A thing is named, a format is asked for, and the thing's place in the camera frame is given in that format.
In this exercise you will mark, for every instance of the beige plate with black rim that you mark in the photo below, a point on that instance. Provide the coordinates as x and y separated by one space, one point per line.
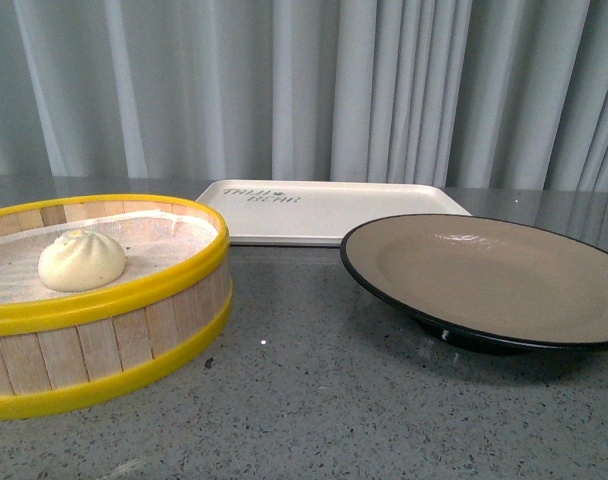
480 281

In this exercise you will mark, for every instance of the white steamed bun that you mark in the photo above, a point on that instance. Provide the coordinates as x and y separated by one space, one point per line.
81 260

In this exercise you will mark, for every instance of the white rectangular tray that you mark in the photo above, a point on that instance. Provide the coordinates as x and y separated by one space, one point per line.
315 213

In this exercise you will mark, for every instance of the white steamer liner cloth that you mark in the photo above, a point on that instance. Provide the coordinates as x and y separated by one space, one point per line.
152 241

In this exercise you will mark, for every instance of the yellow rimmed bamboo steamer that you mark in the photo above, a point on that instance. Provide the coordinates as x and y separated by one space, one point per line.
66 353

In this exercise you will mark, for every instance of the grey pleated curtain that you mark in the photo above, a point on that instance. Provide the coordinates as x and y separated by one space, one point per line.
473 94

